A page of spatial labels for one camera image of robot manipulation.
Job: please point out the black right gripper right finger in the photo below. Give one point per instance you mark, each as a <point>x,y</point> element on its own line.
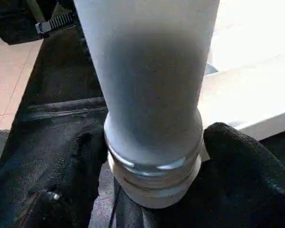
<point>249,185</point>

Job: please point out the black work mat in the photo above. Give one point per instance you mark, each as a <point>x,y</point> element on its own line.
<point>52,114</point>

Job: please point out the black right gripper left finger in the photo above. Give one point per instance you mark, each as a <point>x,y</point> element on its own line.
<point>61,185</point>

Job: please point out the white plastic table top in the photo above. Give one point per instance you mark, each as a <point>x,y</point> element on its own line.
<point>251,71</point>

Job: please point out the white plastic table leg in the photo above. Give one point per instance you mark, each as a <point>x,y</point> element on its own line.
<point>152,71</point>

